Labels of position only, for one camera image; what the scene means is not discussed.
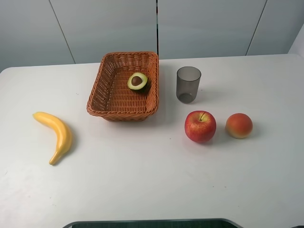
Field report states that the halved avocado with pit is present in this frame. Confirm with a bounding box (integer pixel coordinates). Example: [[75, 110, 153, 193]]
[[127, 72, 148, 92]]

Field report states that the orange wicker basket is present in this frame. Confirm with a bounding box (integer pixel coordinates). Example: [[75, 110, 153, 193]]
[[86, 51, 159, 121]]

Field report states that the red apple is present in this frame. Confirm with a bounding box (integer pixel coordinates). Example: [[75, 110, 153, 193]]
[[184, 111, 217, 143]]

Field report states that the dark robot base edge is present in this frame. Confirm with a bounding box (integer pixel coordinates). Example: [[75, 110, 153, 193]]
[[65, 218, 241, 228]]

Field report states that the grey translucent plastic cup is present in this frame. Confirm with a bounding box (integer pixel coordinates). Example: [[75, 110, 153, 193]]
[[176, 66, 201, 104]]

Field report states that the yellow banana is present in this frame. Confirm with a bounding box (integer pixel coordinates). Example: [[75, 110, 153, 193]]
[[33, 112, 73, 165]]

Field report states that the orange peach fruit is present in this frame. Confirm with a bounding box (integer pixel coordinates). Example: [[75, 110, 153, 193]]
[[225, 113, 253, 139]]

